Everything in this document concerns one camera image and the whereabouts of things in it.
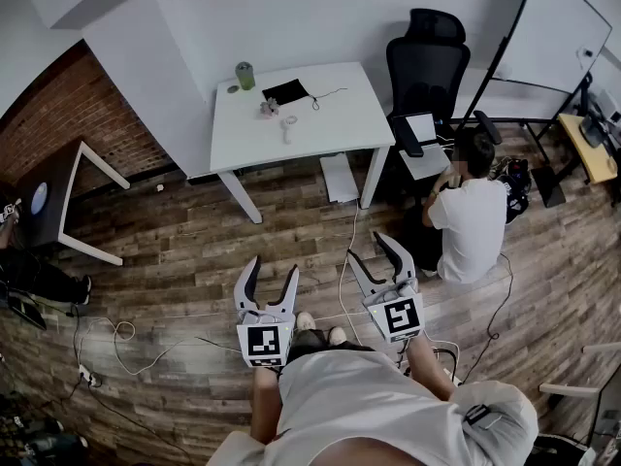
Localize person's left forearm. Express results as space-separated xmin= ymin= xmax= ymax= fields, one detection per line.
xmin=249 ymin=365 xmax=285 ymax=446

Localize silver laptop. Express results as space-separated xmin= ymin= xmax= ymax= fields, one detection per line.
xmin=398 ymin=112 xmax=453 ymax=183

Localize whiteboard on black stand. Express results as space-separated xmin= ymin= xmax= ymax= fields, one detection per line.
xmin=460 ymin=0 xmax=613 ymax=120

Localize person's dark trousers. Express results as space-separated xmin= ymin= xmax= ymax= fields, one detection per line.
xmin=285 ymin=327 xmax=375 ymax=363

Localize black strap buckle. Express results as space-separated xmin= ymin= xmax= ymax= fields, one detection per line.
xmin=464 ymin=404 xmax=491 ymax=426

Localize white floor cable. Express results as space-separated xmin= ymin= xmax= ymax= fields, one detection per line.
xmin=77 ymin=316 xmax=244 ymax=378

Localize white flat panel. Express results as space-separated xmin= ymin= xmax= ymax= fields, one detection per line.
xmin=319 ymin=151 xmax=361 ymax=204

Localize white handheld fan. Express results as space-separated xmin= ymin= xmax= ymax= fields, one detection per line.
xmin=279 ymin=116 xmax=299 ymax=145

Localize white power strip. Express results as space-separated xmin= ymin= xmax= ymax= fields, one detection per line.
xmin=79 ymin=364 xmax=104 ymax=388

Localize black flat stand base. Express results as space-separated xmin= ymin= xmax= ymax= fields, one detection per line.
xmin=530 ymin=165 xmax=568 ymax=209

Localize person's white shirt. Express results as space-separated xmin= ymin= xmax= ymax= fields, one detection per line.
xmin=208 ymin=349 xmax=539 ymax=466

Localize person's right forearm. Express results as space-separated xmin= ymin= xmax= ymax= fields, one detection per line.
xmin=404 ymin=330 xmax=460 ymax=403

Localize black mesh office chair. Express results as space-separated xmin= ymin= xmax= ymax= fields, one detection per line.
xmin=385 ymin=8 xmax=504 ymax=164

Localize black drawstring pouch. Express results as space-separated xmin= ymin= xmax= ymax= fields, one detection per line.
xmin=261 ymin=78 xmax=349 ymax=113

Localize blue round plate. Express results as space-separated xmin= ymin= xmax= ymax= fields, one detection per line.
xmin=29 ymin=181 xmax=49 ymax=215

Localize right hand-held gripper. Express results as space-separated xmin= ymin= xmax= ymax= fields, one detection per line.
xmin=345 ymin=231 xmax=426 ymax=345

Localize yellow wooden table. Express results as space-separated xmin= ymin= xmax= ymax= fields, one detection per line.
xmin=557 ymin=113 xmax=619 ymax=185

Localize green drinking bottle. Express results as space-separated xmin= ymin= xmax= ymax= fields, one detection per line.
xmin=235 ymin=61 xmax=257 ymax=91

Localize black equipment bag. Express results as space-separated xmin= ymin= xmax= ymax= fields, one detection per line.
xmin=494 ymin=155 xmax=533 ymax=225

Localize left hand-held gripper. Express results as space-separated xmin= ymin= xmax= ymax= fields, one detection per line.
xmin=233 ymin=254 xmax=301 ymax=370

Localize dark table with white frame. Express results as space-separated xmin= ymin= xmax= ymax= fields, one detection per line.
xmin=14 ymin=139 xmax=131 ymax=267

